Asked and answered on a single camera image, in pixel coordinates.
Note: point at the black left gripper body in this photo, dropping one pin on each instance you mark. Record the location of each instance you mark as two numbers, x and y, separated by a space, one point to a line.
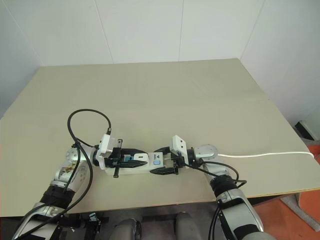
115 152

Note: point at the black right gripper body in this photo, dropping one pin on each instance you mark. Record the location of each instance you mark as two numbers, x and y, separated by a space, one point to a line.
179 163

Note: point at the white power strip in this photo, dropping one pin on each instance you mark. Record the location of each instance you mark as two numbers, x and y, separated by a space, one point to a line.
140 171

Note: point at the white charger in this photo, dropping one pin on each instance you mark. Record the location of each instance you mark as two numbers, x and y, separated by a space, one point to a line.
141 157

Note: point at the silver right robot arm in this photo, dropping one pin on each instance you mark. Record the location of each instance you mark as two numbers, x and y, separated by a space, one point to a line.
232 200

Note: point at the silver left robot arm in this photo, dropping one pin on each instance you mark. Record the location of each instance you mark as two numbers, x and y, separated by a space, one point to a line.
75 170

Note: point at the dark rounded grey shape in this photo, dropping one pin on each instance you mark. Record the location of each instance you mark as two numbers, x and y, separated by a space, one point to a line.
187 226
128 226

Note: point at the black device under table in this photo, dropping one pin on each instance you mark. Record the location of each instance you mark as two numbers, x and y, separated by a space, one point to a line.
96 223

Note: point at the black and white box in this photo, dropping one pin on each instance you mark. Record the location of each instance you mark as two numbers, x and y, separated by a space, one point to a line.
308 130

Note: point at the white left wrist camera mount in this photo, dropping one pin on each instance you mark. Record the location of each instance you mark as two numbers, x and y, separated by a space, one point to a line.
105 147

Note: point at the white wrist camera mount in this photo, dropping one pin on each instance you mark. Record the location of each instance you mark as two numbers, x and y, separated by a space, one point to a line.
178 145
105 147

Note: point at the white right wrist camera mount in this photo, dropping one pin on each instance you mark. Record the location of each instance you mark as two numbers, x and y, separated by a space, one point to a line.
178 145

